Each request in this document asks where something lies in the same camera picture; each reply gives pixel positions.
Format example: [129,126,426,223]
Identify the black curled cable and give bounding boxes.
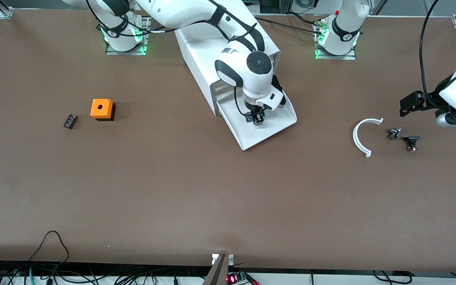
[372,270,412,285]

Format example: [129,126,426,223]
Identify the orange box black base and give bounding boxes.
[90,99,116,122]

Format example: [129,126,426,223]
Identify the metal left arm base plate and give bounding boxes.
[313,20,357,61]

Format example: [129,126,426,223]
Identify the black cable across table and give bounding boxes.
[254,17,324,34]

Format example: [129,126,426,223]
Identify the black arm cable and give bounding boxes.
[85,0,266,117]
[420,0,441,95]

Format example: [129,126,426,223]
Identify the black switch part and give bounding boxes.
[404,135,421,152]

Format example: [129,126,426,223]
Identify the white C-shaped plastic ring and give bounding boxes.
[353,118,384,158]

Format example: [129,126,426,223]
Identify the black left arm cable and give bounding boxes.
[420,0,441,95]

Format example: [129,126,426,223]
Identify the white drawer cabinet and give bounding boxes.
[175,24,281,117]

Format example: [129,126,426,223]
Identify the white drawer with deep tray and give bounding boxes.
[217,73,298,152]

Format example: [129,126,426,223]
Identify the circuit board red display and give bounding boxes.
[227,271,258,285]

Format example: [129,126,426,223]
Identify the thin black looped cable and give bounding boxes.
[28,230,70,265]

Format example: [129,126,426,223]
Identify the grey metal mount bar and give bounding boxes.
[202,254,229,285]

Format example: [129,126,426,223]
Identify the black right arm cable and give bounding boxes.
[85,0,266,117]

